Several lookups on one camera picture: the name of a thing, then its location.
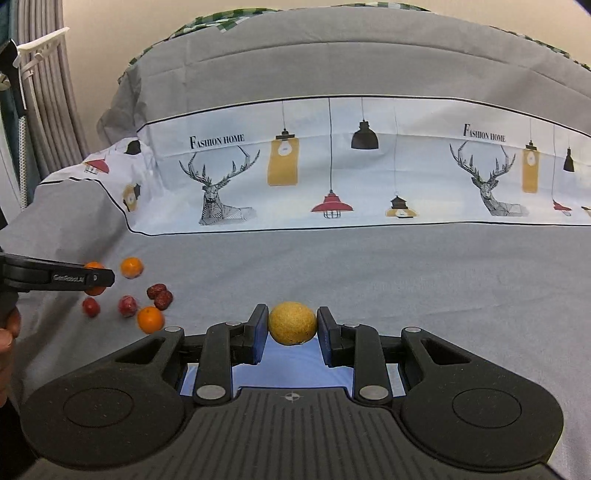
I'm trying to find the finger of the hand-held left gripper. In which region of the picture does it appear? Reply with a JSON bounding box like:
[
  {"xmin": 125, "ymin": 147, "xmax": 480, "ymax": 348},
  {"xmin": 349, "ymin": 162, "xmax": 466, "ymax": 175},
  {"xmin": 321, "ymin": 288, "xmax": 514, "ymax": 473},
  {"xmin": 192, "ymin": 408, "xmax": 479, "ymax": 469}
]
[{"xmin": 84, "ymin": 267, "xmax": 116, "ymax": 289}]

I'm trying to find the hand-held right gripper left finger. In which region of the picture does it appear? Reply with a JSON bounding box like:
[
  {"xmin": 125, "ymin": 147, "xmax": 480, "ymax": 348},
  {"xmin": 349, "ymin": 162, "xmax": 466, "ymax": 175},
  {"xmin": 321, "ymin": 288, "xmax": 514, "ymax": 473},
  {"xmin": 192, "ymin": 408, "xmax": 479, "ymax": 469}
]
[{"xmin": 108, "ymin": 303, "xmax": 269, "ymax": 407}]

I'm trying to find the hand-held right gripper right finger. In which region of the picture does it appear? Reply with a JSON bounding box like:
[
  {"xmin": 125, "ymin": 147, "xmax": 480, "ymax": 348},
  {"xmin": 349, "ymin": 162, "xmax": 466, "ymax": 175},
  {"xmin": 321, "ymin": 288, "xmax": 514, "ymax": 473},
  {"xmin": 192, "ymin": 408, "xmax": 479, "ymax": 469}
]
[{"xmin": 316, "ymin": 306, "xmax": 481, "ymax": 408}]

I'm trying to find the small orange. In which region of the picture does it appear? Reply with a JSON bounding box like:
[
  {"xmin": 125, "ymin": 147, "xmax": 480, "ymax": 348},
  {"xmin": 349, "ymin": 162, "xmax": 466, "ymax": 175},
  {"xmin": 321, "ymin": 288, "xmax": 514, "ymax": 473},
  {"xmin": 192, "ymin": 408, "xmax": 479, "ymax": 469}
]
[
  {"xmin": 120, "ymin": 257, "xmax": 145, "ymax": 280},
  {"xmin": 137, "ymin": 306, "xmax": 165, "ymax": 335},
  {"xmin": 84, "ymin": 261, "xmax": 108, "ymax": 297}
]

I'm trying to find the yellow round fruit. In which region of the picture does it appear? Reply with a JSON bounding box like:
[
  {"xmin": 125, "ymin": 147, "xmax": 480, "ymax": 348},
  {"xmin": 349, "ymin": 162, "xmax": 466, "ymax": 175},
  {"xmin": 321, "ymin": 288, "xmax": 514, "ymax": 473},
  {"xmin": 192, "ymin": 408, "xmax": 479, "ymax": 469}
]
[{"xmin": 268, "ymin": 301, "xmax": 318, "ymax": 346}]

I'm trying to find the light blue plate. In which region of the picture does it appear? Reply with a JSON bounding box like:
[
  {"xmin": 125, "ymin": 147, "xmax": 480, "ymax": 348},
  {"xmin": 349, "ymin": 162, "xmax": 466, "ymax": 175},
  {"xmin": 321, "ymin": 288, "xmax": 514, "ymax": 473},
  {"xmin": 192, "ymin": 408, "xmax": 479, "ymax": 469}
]
[{"xmin": 178, "ymin": 336, "xmax": 409, "ymax": 398}]

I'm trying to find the person's left hand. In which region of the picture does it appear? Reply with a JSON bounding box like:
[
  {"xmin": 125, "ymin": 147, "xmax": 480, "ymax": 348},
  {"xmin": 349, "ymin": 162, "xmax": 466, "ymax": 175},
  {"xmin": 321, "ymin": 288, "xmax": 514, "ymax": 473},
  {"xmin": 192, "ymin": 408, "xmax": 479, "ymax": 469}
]
[{"xmin": 0, "ymin": 306, "xmax": 22, "ymax": 409}]

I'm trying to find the grey curtain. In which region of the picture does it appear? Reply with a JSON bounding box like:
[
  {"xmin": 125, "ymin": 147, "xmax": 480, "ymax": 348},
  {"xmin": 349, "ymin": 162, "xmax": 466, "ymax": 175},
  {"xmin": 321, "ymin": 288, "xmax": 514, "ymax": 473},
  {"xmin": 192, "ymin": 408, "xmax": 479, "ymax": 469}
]
[{"xmin": 9, "ymin": 0, "xmax": 90, "ymax": 185}]

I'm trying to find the white plastic rack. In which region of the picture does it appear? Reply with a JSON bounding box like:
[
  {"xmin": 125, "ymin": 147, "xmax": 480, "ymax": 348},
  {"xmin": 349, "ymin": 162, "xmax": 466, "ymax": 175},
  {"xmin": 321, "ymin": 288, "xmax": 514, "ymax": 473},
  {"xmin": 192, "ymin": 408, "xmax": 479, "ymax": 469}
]
[{"xmin": 16, "ymin": 28, "xmax": 71, "ymax": 79}]

